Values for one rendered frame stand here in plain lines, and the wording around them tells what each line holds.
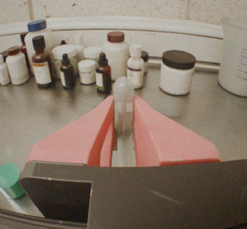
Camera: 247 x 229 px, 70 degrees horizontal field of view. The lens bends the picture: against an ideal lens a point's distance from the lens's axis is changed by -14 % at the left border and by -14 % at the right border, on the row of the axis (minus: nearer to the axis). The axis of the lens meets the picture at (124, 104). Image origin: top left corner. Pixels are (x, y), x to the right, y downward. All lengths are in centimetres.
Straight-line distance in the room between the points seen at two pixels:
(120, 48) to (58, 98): 16
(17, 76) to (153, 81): 31
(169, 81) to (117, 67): 11
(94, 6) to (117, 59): 19
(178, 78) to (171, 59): 4
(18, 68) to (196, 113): 39
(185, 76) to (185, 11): 21
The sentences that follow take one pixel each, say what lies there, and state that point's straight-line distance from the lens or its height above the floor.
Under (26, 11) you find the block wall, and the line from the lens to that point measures 64.
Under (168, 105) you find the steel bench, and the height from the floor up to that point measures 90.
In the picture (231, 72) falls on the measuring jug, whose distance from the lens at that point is 45.
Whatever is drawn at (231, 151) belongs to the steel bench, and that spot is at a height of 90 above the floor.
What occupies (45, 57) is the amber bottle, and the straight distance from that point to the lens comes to 43.
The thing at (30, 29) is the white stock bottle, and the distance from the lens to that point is 49.
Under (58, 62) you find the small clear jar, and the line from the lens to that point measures 45.
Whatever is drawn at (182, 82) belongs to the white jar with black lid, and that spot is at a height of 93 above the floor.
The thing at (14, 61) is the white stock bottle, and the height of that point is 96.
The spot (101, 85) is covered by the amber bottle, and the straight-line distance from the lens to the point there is 40.
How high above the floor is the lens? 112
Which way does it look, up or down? 36 degrees down
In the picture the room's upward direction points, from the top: straight up
